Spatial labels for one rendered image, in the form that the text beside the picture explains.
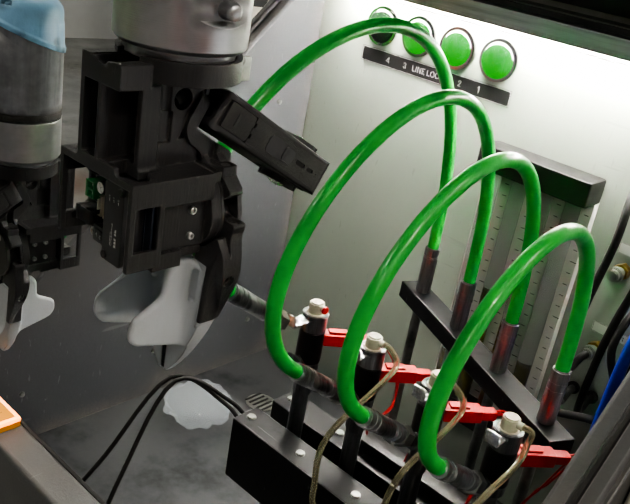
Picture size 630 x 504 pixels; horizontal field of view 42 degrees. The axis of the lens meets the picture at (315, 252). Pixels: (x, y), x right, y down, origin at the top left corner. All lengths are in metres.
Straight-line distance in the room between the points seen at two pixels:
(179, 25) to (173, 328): 0.19
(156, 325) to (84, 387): 0.65
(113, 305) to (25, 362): 0.56
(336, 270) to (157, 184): 0.80
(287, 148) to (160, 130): 0.09
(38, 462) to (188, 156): 0.51
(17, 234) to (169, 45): 0.44
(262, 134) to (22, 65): 0.34
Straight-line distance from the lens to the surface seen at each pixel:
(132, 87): 0.45
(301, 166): 0.54
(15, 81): 0.80
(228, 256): 0.50
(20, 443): 0.95
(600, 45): 0.94
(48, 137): 0.82
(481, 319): 0.61
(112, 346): 1.16
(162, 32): 0.44
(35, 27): 0.79
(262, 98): 0.70
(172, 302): 0.52
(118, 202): 0.46
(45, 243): 0.87
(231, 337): 1.31
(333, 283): 1.24
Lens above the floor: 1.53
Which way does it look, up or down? 23 degrees down
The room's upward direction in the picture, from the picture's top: 10 degrees clockwise
